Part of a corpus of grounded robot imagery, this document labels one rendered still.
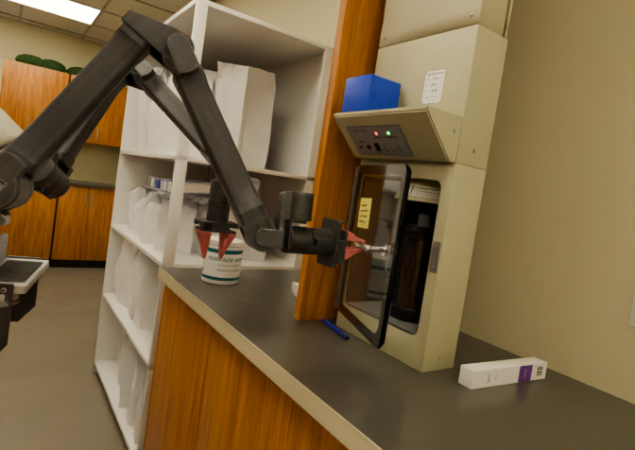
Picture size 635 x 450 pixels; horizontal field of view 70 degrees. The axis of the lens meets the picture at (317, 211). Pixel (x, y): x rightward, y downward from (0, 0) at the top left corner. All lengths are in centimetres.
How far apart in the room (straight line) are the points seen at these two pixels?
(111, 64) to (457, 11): 74
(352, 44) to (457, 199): 54
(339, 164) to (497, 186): 50
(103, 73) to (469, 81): 72
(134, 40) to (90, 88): 11
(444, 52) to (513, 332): 80
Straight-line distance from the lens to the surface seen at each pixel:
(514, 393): 112
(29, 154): 89
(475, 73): 108
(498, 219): 147
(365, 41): 135
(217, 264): 156
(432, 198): 111
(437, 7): 120
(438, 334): 109
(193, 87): 90
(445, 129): 100
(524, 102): 149
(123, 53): 91
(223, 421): 132
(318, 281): 129
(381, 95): 114
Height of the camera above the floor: 131
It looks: 3 degrees down
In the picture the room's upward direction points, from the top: 9 degrees clockwise
